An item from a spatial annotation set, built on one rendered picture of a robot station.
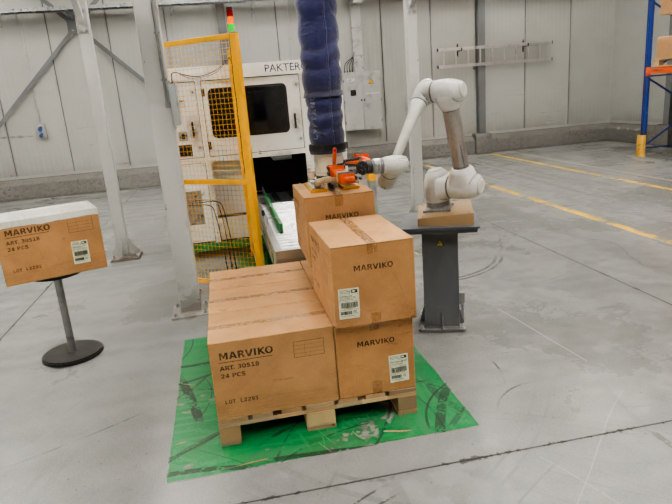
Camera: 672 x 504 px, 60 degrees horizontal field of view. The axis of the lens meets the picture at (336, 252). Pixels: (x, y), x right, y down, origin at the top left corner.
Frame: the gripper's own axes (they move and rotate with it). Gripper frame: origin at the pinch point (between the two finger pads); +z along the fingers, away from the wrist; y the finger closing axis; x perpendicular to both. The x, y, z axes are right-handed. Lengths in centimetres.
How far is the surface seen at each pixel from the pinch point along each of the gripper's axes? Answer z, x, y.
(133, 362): 137, 54, 120
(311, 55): 6, 17, -63
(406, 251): -17, -69, 32
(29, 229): 184, 60, 25
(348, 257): 11, -69, 31
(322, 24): -1, 16, -79
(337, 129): -5.5, 17.6, -21.2
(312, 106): 7.7, 19.8, -35.3
